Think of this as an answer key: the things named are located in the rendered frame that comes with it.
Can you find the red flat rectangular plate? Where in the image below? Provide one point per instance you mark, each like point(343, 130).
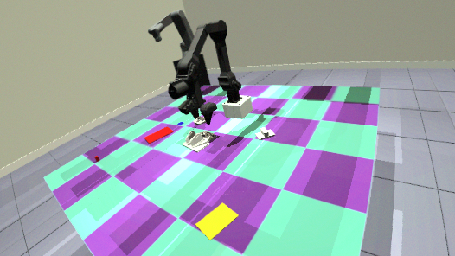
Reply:
point(158, 134)

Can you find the yellow flat plate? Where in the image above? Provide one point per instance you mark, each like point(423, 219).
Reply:
point(216, 221)

